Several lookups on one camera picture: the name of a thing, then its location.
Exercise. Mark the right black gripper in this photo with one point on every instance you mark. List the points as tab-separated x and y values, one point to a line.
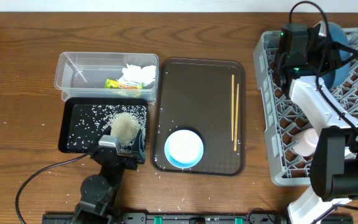
332	59

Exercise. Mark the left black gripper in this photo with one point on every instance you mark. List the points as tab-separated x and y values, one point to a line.
141	152

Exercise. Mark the pile of rice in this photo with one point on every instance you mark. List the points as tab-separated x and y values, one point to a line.
90	122

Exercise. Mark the dark blue plate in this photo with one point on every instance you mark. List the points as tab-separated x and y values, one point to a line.
337	77

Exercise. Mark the light blue bowl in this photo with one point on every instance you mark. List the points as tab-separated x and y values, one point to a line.
184	148

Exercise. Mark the yellow green snack wrapper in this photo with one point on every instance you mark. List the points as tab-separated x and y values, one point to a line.
114	84

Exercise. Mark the white tissue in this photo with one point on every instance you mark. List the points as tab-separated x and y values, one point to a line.
138	75

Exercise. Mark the white cup pink inside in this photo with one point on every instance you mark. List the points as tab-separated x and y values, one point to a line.
306	142

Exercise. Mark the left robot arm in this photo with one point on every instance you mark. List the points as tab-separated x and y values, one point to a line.
99	191

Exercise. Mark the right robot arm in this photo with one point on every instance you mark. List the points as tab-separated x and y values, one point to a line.
334	167

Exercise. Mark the grey dishwasher rack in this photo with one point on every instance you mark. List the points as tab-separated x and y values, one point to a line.
284	119

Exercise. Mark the clear plastic waste bin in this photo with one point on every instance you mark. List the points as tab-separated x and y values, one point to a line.
83	74

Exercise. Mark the black plastic tray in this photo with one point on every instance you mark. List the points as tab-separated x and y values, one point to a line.
72	102

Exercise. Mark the dark brown serving tray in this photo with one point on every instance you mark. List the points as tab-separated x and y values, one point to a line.
195	94

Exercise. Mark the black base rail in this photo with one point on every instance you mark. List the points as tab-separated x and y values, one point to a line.
142	218

